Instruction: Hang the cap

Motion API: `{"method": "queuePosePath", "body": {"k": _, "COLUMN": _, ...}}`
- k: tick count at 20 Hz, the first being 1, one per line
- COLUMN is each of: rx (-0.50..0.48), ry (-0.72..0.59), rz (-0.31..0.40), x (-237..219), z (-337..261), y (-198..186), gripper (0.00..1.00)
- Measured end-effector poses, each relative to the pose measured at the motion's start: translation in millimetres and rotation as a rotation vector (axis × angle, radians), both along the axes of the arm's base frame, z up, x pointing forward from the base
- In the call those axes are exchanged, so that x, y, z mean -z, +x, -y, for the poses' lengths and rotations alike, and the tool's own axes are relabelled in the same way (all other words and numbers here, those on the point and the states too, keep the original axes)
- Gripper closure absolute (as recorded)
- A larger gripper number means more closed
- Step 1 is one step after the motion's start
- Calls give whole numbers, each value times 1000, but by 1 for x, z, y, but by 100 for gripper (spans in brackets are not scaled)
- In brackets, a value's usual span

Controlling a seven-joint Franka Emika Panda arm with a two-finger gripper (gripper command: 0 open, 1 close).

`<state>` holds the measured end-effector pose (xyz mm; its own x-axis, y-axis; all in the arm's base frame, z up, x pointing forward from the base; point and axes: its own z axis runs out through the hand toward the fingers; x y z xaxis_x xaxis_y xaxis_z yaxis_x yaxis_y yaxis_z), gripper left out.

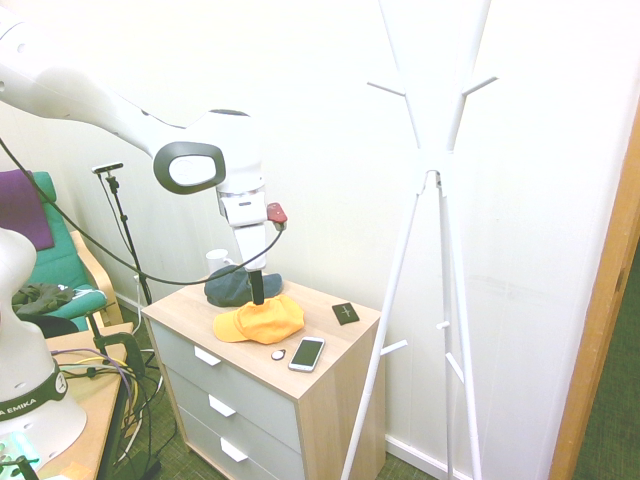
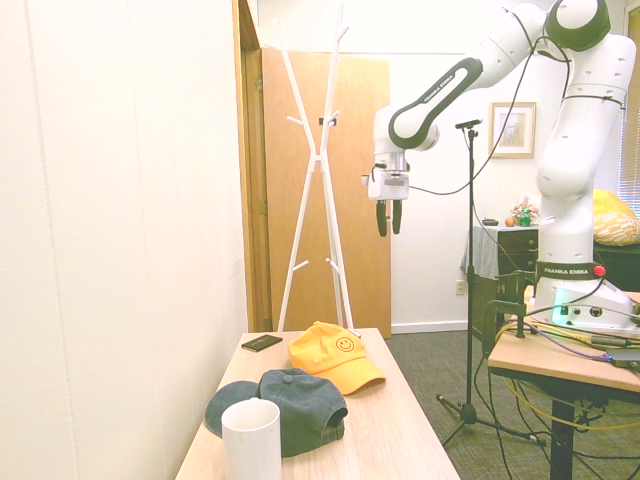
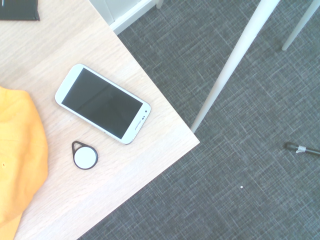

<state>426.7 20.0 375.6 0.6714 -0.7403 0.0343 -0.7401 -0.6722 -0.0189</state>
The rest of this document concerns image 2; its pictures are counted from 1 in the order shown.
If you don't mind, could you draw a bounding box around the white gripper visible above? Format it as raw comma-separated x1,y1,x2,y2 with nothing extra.
368,169,412,238

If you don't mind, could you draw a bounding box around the yellow smiley face cap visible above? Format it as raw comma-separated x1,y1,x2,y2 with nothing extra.
288,321,387,397

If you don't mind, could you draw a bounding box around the dark blue denim cap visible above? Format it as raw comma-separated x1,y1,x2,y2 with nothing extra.
205,368,349,459

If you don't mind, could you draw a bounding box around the brown wooden door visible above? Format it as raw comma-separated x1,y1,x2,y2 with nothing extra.
261,47,393,340

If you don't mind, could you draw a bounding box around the white coat rack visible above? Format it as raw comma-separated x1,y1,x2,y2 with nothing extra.
272,3,357,334

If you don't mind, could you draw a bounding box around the grey hanging cloth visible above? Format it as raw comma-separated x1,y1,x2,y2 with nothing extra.
459,224,501,279

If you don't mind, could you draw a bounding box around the black tripod stand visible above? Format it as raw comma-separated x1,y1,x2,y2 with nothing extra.
435,127,546,448

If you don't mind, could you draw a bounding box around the dark wooden dresser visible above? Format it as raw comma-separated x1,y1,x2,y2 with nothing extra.
497,225,640,301

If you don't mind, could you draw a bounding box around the black C-clamp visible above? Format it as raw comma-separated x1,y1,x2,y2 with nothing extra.
479,298,531,359

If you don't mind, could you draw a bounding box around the small black flat box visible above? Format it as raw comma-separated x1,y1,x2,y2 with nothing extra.
241,334,284,354

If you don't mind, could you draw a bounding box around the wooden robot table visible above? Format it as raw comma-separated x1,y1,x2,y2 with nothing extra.
487,292,640,480

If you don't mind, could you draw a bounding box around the plain yellow cushion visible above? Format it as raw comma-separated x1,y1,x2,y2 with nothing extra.
592,188,639,221

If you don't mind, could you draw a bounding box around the yellow white patterned pillow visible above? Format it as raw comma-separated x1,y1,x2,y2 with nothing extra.
593,211,640,246

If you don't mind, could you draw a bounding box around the window blind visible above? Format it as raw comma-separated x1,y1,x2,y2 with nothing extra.
617,74,640,201

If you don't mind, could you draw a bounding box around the white cylindrical cup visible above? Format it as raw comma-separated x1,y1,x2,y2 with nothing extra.
221,398,283,480

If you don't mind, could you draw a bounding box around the black flat device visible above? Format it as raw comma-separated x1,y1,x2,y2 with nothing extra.
607,348,640,369

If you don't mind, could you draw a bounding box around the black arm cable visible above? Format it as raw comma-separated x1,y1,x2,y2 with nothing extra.
407,4,574,196

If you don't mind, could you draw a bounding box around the wooden door frame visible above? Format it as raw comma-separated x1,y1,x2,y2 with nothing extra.
232,0,274,334

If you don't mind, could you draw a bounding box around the framed wall picture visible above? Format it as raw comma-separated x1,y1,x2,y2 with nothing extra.
488,101,537,160

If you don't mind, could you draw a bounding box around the purple cable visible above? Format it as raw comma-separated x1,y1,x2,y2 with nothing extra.
524,322,614,362

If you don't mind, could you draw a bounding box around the yellow cable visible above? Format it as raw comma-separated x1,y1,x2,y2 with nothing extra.
492,319,640,436

